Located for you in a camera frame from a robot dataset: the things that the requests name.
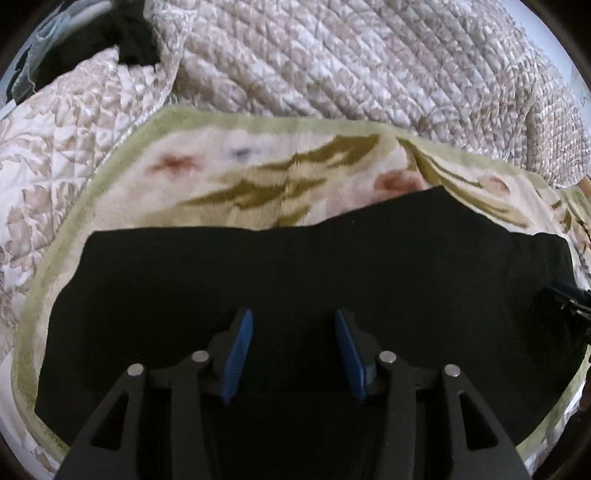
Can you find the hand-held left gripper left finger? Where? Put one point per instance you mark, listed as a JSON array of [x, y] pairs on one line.
[[238, 355]]

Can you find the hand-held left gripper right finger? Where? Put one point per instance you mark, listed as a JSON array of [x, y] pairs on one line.
[[351, 355]]

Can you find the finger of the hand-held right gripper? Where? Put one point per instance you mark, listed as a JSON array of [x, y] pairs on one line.
[[565, 297]]

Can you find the black pants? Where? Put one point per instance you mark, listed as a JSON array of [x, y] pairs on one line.
[[295, 267]]

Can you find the floral fleece blanket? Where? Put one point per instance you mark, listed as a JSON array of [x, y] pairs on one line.
[[277, 152]]

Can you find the quilted floral pillow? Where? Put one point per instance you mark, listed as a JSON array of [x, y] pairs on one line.
[[74, 138]]

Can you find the quilted floral bedspread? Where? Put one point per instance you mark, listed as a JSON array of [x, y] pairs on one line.
[[369, 60]]

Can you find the black cloth pile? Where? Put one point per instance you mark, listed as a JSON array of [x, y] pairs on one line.
[[134, 37]]

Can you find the light blue-grey cloth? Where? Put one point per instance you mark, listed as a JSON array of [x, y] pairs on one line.
[[27, 60]]

